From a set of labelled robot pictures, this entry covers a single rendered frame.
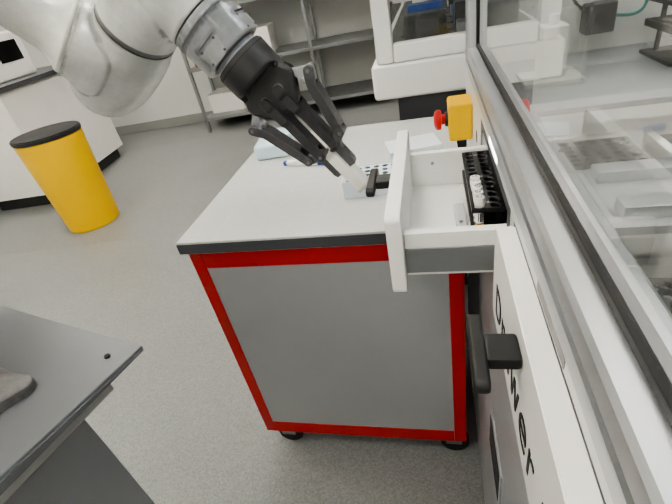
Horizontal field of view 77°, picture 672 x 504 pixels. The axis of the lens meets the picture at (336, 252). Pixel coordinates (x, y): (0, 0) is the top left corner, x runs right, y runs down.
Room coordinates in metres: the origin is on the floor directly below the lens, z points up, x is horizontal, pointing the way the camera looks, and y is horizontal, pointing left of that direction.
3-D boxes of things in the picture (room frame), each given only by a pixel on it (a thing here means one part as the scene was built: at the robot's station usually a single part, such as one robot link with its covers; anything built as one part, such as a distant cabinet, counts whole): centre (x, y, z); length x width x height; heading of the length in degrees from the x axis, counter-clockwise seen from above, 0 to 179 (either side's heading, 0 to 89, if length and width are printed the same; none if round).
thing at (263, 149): (1.22, 0.10, 0.78); 0.15 x 0.10 x 0.04; 170
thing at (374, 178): (0.55, -0.08, 0.91); 0.07 x 0.04 x 0.01; 163
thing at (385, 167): (0.84, -0.11, 0.78); 0.12 x 0.08 x 0.04; 79
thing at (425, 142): (1.01, -0.24, 0.77); 0.13 x 0.09 x 0.02; 86
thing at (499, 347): (0.21, -0.10, 0.91); 0.07 x 0.04 x 0.01; 163
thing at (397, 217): (0.54, -0.11, 0.87); 0.29 x 0.02 x 0.11; 163
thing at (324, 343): (0.99, -0.05, 0.38); 0.62 x 0.58 x 0.76; 163
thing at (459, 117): (0.83, -0.30, 0.88); 0.07 x 0.05 x 0.07; 163
